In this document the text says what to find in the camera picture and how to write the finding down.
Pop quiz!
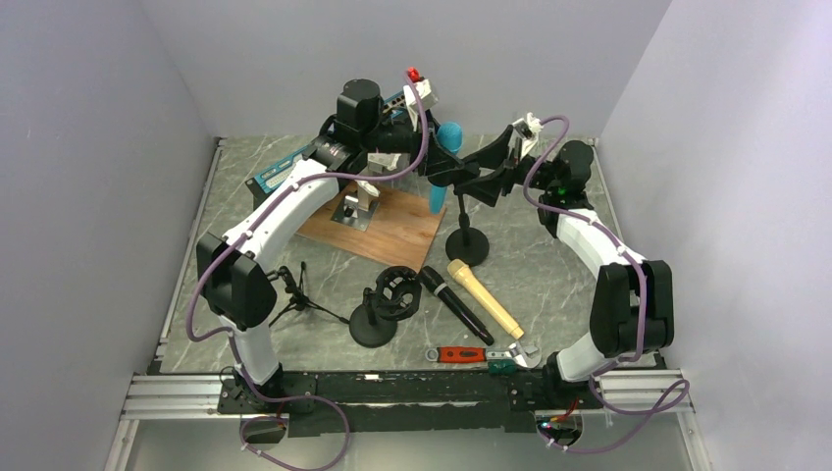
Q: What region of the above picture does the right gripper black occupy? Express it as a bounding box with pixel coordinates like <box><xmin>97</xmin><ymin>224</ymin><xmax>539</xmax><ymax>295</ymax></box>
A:
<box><xmin>457</xmin><ymin>126</ymin><xmax>560</xmax><ymax>207</ymax></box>

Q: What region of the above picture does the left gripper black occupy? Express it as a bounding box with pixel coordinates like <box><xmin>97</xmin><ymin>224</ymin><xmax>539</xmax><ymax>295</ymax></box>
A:
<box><xmin>363</xmin><ymin>108</ymin><xmax>466</xmax><ymax>179</ymax></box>

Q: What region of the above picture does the black clip mic stand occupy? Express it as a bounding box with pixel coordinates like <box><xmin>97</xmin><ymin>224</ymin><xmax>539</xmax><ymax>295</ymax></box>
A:
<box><xmin>445</xmin><ymin>190</ymin><xmax>490</xmax><ymax>267</ymax></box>

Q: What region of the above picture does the beige gold microphone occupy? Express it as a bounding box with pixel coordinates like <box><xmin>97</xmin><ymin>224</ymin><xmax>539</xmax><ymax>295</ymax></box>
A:
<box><xmin>447</xmin><ymin>259</ymin><xmax>525</xmax><ymax>340</ymax></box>

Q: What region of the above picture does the black microphone blue foam head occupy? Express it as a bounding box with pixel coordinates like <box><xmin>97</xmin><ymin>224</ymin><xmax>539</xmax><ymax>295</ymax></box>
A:
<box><xmin>417</xmin><ymin>265</ymin><xmax>494</xmax><ymax>346</ymax></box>

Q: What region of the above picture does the black round base mic stand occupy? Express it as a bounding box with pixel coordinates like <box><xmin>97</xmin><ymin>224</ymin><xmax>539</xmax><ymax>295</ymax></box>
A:
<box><xmin>349</xmin><ymin>266</ymin><xmax>422</xmax><ymax>348</ymax></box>

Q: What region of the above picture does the black tripod shock mount stand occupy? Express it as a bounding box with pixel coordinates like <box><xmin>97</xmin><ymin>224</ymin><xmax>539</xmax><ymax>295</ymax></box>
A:
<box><xmin>266</xmin><ymin>261</ymin><xmax>349</xmax><ymax>327</ymax></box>

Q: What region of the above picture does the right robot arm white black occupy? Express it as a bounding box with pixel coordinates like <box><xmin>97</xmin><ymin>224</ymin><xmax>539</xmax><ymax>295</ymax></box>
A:
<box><xmin>461</xmin><ymin>128</ymin><xmax>675</xmax><ymax>407</ymax></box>

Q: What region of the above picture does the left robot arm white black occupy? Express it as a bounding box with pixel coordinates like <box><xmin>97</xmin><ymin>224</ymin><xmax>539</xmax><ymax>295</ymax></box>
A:
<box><xmin>186</xmin><ymin>69</ymin><xmax>461</xmax><ymax>412</ymax></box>

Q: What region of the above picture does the brown wooden board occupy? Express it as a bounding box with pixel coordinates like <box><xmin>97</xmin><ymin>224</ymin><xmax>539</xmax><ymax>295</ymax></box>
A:
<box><xmin>297</xmin><ymin>184</ymin><xmax>445</xmax><ymax>270</ymax></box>

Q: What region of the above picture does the green small connector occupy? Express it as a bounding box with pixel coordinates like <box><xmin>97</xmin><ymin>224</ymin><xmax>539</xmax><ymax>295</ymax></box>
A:
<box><xmin>488</xmin><ymin>360</ymin><xmax>518</xmax><ymax>376</ymax></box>

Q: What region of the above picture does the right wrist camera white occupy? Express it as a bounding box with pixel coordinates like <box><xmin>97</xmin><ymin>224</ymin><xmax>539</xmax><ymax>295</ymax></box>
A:
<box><xmin>512</xmin><ymin>112</ymin><xmax>544</xmax><ymax>158</ymax></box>

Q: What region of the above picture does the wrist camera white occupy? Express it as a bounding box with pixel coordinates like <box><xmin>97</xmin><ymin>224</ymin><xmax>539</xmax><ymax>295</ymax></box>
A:
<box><xmin>402</xmin><ymin>67</ymin><xmax>439</xmax><ymax>131</ymax></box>
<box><xmin>512</xmin><ymin>112</ymin><xmax>544</xmax><ymax>158</ymax></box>

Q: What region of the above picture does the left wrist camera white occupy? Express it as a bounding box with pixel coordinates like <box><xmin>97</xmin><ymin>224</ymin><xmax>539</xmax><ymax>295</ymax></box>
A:
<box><xmin>402</xmin><ymin>67</ymin><xmax>439</xmax><ymax>131</ymax></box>

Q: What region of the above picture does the white silver bracket fixture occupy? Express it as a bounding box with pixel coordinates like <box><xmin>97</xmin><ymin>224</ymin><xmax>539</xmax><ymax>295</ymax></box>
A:
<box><xmin>331</xmin><ymin>152</ymin><xmax>402</xmax><ymax>232</ymax></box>

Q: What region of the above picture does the blue network switch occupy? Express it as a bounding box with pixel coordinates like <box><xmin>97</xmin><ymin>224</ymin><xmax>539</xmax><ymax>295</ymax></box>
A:
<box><xmin>245</xmin><ymin>91</ymin><xmax>406</xmax><ymax>206</ymax></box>

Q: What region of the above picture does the red handled adjustable wrench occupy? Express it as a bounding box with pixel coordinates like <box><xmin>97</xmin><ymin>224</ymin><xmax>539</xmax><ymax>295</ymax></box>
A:
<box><xmin>425</xmin><ymin>341</ymin><xmax>542</xmax><ymax>369</ymax></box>

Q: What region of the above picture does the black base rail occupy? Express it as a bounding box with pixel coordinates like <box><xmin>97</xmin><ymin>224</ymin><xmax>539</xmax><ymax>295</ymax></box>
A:
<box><xmin>216</xmin><ymin>370</ymin><xmax>600</xmax><ymax>438</ymax></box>

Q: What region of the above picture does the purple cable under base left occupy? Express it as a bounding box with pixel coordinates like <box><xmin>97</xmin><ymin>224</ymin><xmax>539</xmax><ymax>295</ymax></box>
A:
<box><xmin>238</xmin><ymin>392</ymin><xmax>352</xmax><ymax>471</ymax></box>

